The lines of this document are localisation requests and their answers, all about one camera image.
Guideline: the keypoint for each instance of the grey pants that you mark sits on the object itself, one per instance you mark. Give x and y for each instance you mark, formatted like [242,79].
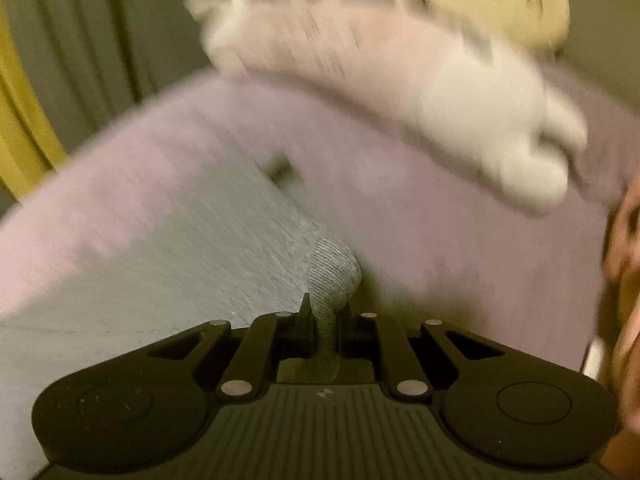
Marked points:
[200,240]

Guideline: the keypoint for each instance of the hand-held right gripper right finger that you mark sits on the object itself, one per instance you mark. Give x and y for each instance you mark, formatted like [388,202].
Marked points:
[385,350]

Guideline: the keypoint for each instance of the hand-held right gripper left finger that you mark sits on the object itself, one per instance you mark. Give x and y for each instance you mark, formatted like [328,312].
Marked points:
[262,345]

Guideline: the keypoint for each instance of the pink and white plush toy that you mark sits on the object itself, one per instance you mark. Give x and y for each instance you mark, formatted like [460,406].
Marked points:
[410,80]

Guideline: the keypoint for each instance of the yellow curtain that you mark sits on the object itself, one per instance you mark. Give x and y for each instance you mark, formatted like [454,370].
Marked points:
[20,115]

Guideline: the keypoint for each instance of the grey curtain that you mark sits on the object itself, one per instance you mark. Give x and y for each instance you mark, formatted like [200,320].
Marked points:
[115,25]

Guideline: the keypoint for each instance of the purple blanket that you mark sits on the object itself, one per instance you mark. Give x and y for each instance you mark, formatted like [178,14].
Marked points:
[440,220]

